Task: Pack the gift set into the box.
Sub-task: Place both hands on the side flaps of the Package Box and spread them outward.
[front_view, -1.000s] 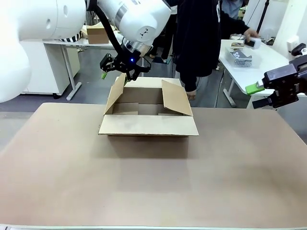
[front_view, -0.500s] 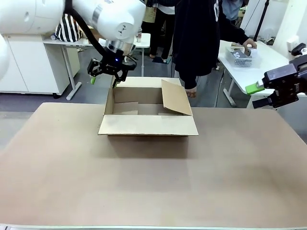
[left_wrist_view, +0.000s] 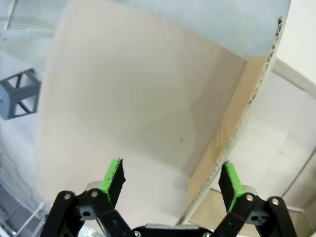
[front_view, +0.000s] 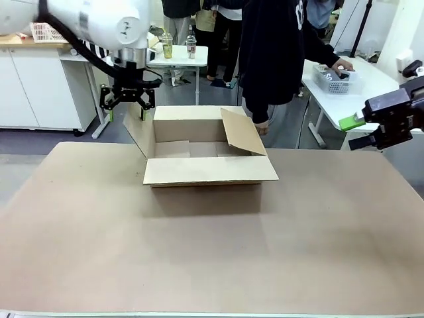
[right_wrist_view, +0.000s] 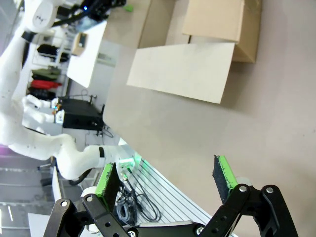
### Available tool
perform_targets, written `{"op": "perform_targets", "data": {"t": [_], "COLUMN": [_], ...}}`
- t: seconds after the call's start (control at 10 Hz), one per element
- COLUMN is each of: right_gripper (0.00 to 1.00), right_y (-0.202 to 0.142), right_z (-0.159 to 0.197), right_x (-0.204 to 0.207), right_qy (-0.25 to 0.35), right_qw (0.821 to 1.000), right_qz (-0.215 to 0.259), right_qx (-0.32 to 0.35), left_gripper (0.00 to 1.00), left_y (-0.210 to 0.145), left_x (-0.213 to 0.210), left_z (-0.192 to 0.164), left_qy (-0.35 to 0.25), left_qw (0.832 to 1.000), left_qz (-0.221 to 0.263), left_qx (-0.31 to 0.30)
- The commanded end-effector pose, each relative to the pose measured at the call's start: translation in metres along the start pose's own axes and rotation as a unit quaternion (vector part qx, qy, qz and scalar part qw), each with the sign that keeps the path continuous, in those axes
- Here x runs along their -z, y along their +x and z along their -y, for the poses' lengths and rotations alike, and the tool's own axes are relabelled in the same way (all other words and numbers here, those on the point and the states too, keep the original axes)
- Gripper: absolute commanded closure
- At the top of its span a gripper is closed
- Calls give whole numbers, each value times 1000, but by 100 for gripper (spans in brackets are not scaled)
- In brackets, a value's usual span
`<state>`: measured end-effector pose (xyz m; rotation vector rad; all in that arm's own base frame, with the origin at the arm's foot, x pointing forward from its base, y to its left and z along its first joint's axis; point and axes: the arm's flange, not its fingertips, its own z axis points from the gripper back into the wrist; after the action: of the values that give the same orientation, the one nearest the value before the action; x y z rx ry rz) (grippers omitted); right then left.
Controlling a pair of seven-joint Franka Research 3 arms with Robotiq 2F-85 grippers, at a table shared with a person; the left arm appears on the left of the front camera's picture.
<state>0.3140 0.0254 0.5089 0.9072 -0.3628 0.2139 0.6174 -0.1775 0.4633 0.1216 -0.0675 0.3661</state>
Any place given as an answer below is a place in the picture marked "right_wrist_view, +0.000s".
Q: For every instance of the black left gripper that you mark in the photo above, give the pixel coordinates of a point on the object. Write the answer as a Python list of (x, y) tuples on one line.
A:
[(103, 10)]

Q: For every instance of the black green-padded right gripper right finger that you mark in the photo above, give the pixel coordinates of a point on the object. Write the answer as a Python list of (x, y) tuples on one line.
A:
[(222, 177)]

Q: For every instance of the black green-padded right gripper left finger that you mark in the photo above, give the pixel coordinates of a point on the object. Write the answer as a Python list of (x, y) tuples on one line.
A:
[(109, 187)]

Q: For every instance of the large brown cardboard box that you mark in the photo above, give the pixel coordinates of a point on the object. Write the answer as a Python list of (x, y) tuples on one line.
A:
[(185, 71)]

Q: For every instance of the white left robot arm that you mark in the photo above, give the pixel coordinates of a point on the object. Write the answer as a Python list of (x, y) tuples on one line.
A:
[(14, 86)]

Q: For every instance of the black controller box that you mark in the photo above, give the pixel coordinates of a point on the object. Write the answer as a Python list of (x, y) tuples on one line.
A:
[(79, 116)]

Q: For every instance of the clear green-lit connector block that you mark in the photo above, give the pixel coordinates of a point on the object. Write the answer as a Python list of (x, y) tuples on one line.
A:
[(126, 163)]

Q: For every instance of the small brown carton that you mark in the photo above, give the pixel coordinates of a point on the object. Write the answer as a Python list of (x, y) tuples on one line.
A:
[(80, 44)]

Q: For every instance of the white table panel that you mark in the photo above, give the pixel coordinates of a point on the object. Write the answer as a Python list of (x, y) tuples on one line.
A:
[(87, 54)]

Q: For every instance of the folded black garment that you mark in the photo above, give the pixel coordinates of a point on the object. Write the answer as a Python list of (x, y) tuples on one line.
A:
[(39, 93), (51, 51)]

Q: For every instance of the white clothes shelf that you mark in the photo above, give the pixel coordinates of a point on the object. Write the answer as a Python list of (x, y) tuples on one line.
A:
[(64, 74)]

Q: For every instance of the folded olive garment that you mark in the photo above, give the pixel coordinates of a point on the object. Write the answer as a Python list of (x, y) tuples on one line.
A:
[(45, 72)]

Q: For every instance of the folded red garment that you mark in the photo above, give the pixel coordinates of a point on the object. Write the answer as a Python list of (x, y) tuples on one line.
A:
[(44, 84)]

